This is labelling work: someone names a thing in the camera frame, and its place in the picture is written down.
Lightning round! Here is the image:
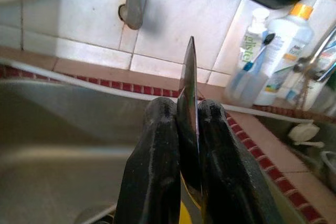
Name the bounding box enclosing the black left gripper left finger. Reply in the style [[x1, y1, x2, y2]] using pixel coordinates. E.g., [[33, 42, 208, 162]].
[[115, 97, 182, 224]]

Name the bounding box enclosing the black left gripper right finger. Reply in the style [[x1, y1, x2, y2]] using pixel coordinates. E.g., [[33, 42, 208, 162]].
[[196, 99, 284, 224]]

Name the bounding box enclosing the steel sink basin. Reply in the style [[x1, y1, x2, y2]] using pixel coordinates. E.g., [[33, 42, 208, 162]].
[[258, 115, 336, 196], [0, 79, 184, 224]]

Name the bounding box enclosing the clear plastic cup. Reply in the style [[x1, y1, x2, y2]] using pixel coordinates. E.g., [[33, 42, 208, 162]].
[[225, 70, 268, 108]]

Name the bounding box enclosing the white sink plug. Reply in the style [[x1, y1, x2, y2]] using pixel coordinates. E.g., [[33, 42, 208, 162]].
[[287, 123, 326, 148]]

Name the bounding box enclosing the round steel pot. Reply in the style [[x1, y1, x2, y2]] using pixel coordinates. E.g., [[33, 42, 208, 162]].
[[321, 150, 336, 183]]

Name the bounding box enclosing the white detergent bottle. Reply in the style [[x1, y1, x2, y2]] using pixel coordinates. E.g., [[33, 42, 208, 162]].
[[253, 2, 316, 106]]

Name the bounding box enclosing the chrome sink faucet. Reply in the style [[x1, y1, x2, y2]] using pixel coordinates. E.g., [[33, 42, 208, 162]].
[[292, 24, 336, 83]]

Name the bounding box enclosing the grey wall tap spout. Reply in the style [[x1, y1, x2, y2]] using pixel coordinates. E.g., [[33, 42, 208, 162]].
[[118, 0, 154, 30]]

